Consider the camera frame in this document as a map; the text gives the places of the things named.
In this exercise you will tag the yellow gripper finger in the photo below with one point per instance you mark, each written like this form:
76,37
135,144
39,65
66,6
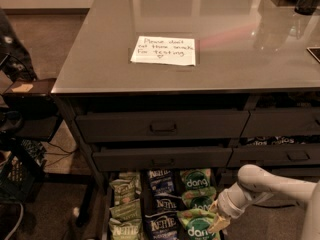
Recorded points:
214,207
219,223

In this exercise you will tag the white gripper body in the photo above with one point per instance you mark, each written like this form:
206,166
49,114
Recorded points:
227,204

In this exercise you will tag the green dang chip bag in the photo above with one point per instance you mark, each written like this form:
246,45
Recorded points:
200,198
196,223
196,178

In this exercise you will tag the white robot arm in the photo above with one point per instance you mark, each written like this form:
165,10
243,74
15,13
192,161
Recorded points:
254,185

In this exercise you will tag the bottom right drawer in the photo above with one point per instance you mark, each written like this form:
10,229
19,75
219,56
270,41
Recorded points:
302,173

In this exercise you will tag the open bottom left drawer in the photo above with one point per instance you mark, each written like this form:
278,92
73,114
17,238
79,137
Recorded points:
147,203

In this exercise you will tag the middle blue kettle chip bag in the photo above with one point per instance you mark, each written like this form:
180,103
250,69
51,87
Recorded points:
166,202

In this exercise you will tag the blue kettle chip bag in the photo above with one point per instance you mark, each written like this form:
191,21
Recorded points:
161,181
166,202
162,226

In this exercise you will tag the middle right drawer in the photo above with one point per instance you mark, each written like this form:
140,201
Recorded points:
276,155

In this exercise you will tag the front blue kettle chip bag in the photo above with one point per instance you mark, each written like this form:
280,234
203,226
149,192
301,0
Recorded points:
162,226

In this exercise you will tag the back blue kettle chip bag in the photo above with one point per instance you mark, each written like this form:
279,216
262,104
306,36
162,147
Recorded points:
161,181

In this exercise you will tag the middle left drawer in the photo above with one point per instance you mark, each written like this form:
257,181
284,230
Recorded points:
161,158

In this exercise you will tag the black snack bags in drawer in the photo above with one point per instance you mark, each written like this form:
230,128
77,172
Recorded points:
280,140

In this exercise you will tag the green kettle chip bag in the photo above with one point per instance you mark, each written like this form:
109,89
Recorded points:
128,230
132,176
127,211
124,191

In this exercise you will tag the back green kettle chip bag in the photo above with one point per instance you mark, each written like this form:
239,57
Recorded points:
132,176

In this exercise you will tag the front green kettle chip bag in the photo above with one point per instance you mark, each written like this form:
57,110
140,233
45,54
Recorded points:
128,230

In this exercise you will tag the top left drawer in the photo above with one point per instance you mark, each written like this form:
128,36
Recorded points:
161,125

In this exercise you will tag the top right drawer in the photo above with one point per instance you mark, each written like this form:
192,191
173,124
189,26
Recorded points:
283,122

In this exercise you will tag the dark tablet on counter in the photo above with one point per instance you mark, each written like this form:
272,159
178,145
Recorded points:
315,53

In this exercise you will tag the dark cabinet with glass top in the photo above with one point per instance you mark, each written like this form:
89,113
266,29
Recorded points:
250,55

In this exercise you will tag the white handwritten paper note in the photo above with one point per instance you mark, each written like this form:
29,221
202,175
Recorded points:
164,50

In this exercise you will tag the black plastic crate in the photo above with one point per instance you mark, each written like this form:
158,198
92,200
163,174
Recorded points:
23,166

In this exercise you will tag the dark side table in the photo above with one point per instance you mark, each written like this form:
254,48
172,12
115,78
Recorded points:
33,100

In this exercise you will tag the black mesh cup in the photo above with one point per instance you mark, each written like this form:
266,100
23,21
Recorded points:
306,7

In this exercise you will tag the person in dark clothing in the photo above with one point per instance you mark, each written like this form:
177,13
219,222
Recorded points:
19,64

